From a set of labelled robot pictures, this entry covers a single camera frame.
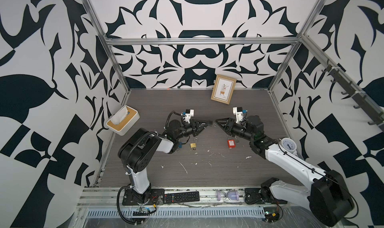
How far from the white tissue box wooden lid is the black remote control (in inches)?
18.0

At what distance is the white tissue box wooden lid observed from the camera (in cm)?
95

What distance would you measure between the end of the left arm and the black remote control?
0.93 ft

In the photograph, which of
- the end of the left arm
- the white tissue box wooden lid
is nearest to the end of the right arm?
the end of the left arm

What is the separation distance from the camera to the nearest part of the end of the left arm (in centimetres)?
76

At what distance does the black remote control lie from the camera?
2.39 ft
